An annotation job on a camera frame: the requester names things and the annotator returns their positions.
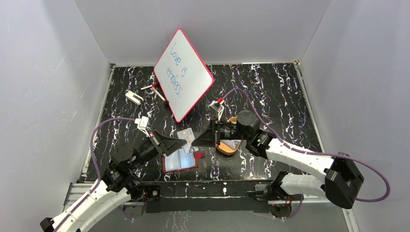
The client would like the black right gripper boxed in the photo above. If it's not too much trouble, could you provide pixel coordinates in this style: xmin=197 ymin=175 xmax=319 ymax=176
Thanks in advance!
xmin=191 ymin=117 xmax=250 ymax=148

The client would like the red leather card holder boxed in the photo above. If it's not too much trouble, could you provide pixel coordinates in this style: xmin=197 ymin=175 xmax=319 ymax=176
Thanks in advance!
xmin=162 ymin=149 xmax=205 ymax=173

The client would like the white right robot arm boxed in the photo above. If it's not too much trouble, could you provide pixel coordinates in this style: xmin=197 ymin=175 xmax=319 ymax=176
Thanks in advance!
xmin=192 ymin=110 xmax=364 ymax=209

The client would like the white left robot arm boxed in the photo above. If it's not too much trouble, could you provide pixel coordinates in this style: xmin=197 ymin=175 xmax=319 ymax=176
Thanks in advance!
xmin=40 ymin=130 xmax=187 ymax=232

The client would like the orange oval tray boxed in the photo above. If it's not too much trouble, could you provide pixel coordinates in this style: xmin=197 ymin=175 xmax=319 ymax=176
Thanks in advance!
xmin=217 ymin=141 xmax=240 ymax=156

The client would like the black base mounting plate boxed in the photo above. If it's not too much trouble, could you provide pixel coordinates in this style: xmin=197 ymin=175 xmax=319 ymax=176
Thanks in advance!
xmin=140 ymin=180 xmax=279 ymax=213

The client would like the white whiteboard eraser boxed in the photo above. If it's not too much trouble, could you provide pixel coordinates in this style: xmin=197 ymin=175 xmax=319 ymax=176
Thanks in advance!
xmin=125 ymin=90 xmax=144 ymax=106

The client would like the red capped marker pen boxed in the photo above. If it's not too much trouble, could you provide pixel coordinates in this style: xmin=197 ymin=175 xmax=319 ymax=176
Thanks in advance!
xmin=140 ymin=83 xmax=157 ymax=90

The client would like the pink framed whiteboard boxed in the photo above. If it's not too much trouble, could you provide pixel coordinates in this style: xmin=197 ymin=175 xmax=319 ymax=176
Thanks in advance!
xmin=154 ymin=28 xmax=215 ymax=123

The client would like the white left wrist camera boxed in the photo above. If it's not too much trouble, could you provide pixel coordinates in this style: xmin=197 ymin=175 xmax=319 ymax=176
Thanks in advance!
xmin=134 ymin=116 xmax=149 ymax=133

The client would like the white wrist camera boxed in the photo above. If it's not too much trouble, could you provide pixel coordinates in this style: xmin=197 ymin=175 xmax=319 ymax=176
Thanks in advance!
xmin=134 ymin=116 xmax=149 ymax=133
xmin=209 ymin=98 xmax=226 ymax=122

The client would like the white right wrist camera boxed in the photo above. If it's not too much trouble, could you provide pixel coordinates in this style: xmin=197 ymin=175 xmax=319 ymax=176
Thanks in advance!
xmin=209 ymin=98 xmax=226 ymax=122

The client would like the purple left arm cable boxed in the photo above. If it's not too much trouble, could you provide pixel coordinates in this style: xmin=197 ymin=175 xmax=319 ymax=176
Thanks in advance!
xmin=53 ymin=117 xmax=137 ymax=232

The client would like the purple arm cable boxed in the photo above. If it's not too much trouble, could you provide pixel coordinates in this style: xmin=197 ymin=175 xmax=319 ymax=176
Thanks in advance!
xmin=53 ymin=117 xmax=137 ymax=232
xmin=221 ymin=87 xmax=391 ymax=203

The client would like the aluminium rail frame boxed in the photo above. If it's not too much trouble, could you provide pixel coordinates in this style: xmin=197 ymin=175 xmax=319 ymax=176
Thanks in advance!
xmin=64 ymin=62 xmax=359 ymax=232

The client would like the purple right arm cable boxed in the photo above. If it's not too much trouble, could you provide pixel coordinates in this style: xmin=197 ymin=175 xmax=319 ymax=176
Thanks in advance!
xmin=221 ymin=87 xmax=391 ymax=203

